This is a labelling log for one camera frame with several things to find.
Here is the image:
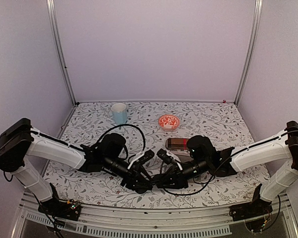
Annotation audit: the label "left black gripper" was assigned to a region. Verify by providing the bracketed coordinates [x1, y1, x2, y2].
[104, 156, 154, 191]

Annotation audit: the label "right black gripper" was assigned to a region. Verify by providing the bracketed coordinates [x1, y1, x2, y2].
[156, 158, 211, 189]

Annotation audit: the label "pink translucent plastic cup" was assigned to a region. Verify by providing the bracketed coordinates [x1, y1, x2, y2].
[175, 151, 202, 183]

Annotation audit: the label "brown striped glasses case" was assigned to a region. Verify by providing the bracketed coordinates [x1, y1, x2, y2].
[165, 138, 188, 151]

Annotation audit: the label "black sunglasses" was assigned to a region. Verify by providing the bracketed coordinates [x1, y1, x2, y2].
[137, 175, 163, 194]

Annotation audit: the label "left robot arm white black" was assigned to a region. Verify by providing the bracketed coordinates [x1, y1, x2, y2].
[0, 118, 152, 215]

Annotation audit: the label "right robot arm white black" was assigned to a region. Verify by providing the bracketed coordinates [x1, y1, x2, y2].
[154, 121, 298, 216]

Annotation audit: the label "floral patterned table mat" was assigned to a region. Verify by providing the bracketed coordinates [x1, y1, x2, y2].
[44, 102, 270, 209]

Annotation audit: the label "red patterned small bowl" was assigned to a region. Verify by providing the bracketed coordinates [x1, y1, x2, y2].
[158, 115, 180, 130]

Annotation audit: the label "light blue paper cup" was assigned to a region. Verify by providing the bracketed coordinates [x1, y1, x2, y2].
[111, 103, 127, 124]

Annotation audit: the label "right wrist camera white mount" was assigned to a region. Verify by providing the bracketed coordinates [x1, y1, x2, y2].
[157, 149, 183, 172]

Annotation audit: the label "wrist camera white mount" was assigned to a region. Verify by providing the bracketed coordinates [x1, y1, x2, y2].
[157, 149, 183, 172]
[127, 150, 154, 170]

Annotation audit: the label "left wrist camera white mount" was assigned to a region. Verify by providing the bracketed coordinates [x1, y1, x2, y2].
[127, 150, 154, 170]

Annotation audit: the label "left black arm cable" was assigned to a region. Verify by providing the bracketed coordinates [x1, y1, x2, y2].
[96, 123, 146, 154]

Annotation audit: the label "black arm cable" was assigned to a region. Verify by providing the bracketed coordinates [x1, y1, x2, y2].
[161, 148, 235, 196]
[96, 123, 146, 154]

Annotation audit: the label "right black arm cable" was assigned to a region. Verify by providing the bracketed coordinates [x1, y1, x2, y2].
[161, 148, 235, 196]

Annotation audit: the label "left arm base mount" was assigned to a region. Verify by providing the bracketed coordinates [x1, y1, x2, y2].
[38, 183, 81, 221]

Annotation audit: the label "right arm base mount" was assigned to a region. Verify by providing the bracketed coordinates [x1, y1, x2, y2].
[229, 184, 273, 233]

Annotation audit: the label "right aluminium frame post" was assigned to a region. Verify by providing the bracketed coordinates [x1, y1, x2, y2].
[234, 0, 263, 107]

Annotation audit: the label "aluminium frame post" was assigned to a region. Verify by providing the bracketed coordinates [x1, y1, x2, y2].
[46, 0, 77, 107]
[234, 0, 263, 107]

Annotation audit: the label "left aluminium frame post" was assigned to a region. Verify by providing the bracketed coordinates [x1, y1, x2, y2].
[46, 0, 77, 107]

